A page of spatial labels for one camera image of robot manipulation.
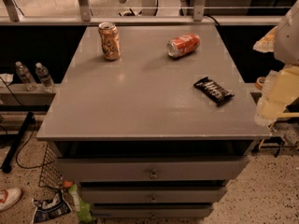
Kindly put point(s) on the grey drawer cabinet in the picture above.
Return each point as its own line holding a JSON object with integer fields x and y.
{"x": 138, "y": 138}

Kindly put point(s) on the green bottle on floor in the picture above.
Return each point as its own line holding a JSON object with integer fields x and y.
{"x": 83, "y": 209}

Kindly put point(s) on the wire mesh rack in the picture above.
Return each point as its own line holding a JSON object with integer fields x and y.
{"x": 50, "y": 177}

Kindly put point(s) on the black rxbar chocolate wrapper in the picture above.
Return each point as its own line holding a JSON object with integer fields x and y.
{"x": 213, "y": 90}

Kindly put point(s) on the black chip bag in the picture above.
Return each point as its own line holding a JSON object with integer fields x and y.
{"x": 46, "y": 210}

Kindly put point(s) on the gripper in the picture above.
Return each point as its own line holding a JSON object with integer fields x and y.
{"x": 288, "y": 37}

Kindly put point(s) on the tape roll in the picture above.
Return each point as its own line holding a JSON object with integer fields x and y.
{"x": 259, "y": 82}

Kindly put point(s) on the yellow stand frame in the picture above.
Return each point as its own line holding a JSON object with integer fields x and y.
{"x": 284, "y": 134}

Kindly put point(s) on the right clear water bottle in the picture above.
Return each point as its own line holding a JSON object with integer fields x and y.
{"x": 45, "y": 77}

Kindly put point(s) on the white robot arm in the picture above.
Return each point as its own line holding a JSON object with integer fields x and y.
{"x": 286, "y": 46}

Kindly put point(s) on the orange standing soda can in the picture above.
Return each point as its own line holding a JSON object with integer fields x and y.
{"x": 110, "y": 40}

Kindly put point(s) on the red coke can lying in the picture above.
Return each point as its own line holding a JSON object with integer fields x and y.
{"x": 182, "y": 45}

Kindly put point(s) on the left clear water bottle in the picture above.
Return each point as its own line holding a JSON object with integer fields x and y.
{"x": 26, "y": 76}

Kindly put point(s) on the white sneaker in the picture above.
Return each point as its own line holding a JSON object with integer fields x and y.
{"x": 9, "y": 197}

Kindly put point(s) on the black bar on floor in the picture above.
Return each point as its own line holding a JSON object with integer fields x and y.
{"x": 6, "y": 164}

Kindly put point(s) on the clear water bottle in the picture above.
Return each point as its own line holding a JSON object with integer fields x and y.
{"x": 26, "y": 76}
{"x": 45, "y": 77}

